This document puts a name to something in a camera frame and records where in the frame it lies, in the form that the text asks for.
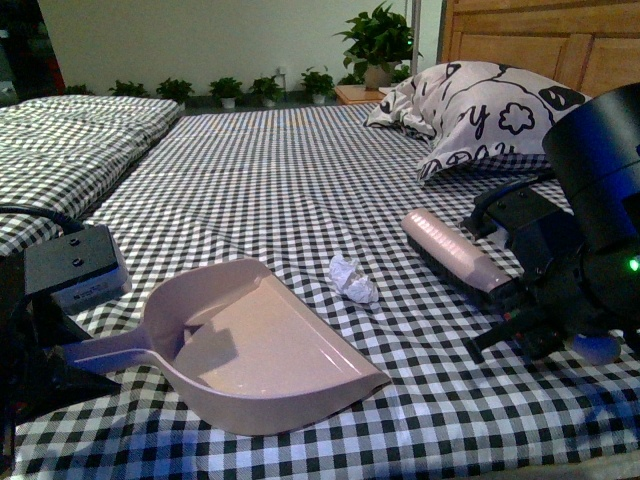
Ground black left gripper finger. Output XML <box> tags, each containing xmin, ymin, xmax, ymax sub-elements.
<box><xmin>45</xmin><ymin>345</ymin><xmax>120</xmax><ymax>400</ymax></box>

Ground white floor lamp stand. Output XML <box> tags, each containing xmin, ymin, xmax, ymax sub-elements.
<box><xmin>410</xmin><ymin>0</ymin><xmax>422</xmax><ymax>76</ymax></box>

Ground small wooden side table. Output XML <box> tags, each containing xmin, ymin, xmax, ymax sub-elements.
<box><xmin>334</xmin><ymin>85</ymin><xmax>385</xmax><ymax>105</ymax></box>

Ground small potted plant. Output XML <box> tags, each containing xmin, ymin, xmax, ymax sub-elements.
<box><xmin>109</xmin><ymin>80</ymin><xmax>150</xmax><ymax>98</ymax></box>
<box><xmin>301</xmin><ymin>67</ymin><xmax>335</xmax><ymax>105</ymax></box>
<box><xmin>156</xmin><ymin>78</ymin><xmax>194</xmax><ymax>106</ymax></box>
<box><xmin>250</xmin><ymin>76</ymin><xmax>285</xmax><ymax>108</ymax></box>
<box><xmin>209</xmin><ymin>77</ymin><xmax>242</xmax><ymax>110</ymax></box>
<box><xmin>63</xmin><ymin>84</ymin><xmax>95</xmax><ymax>96</ymax></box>

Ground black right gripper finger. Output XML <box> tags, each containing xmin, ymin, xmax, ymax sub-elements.
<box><xmin>469</xmin><ymin>310</ymin><xmax>538</xmax><ymax>364</ymax></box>

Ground wooden headboard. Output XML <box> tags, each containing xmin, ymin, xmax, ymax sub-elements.
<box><xmin>439</xmin><ymin>0</ymin><xmax>639</xmax><ymax>96</ymax></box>

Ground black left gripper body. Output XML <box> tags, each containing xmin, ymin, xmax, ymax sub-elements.
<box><xmin>1</xmin><ymin>225</ymin><xmax>131</xmax><ymax>420</ymax></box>

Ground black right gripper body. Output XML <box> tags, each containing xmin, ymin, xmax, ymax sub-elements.
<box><xmin>462</xmin><ymin>174</ymin><xmax>640</xmax><ymax>351</ymax></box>

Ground crumpled white paper ball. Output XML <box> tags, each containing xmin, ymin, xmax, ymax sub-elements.
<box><xmin>328</xmin><ymin>254</ymin><xmax>379</xmax><ymax>304</ymax></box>

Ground pink hand brush black bristles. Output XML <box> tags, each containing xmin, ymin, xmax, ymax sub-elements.
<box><xmin>401</xmin><ymin>208</ymin><xmax>518</xmax><ymax>303</ymax></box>

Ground folded checkered quilt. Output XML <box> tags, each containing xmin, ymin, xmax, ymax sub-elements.
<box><xmin>1</xmin><ymin>95</ymin><xmax>183</xmax><ymax>217</ymax></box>

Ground black white checkered bed sheet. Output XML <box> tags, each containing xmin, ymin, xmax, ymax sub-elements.
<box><xmin>12</xmin><ymin>106</ymin><xmax>639</xmax><ymax>479</ymax></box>

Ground large potted green plant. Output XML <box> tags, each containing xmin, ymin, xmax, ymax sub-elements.
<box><xmin>336</xmin><ymin>2</ymin><xmax>415</xmax><ymax>91</ymax></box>

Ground white pillow black cartoon print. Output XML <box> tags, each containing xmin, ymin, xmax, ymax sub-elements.
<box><xmin>365</xmin><ymin>61</ymin><xmax>590</xmax><ymax>182</ymax></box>

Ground pink plastic dustpan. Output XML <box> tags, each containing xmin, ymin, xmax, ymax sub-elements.
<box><xmin>64</xmin><ymin>258</ymin><xmax>388</xmax><ymax>436</ymax></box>

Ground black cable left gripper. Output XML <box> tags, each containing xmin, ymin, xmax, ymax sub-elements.
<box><xmin>0</xmin><ymin>204</ymin><xmax>86</xmax><ymax>235</ymax></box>

